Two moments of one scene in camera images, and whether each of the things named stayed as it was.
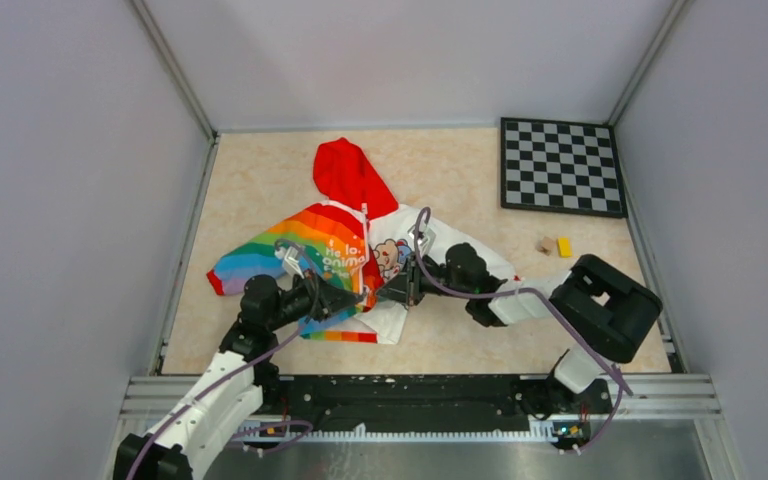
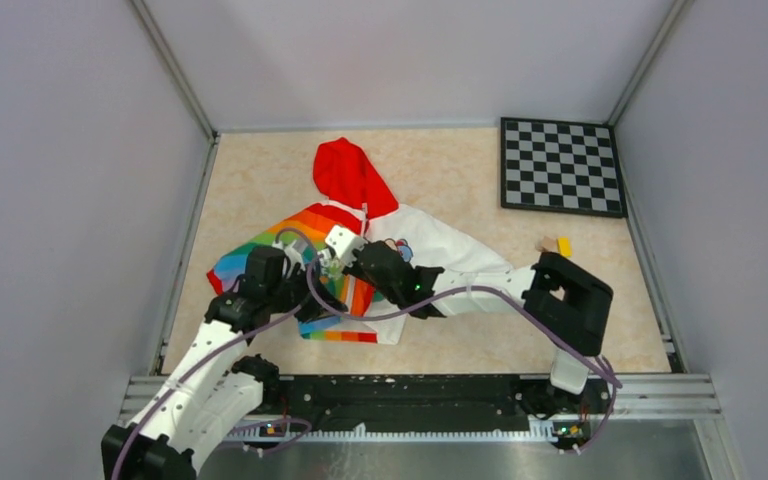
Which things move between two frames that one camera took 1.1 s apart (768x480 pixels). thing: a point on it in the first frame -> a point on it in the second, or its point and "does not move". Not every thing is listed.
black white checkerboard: x=561 y=167 does not move
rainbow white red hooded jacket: x=354 y=235 does not move
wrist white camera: x=427 y=235 -> x=344 y=242
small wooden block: x=545 y=246 does not move
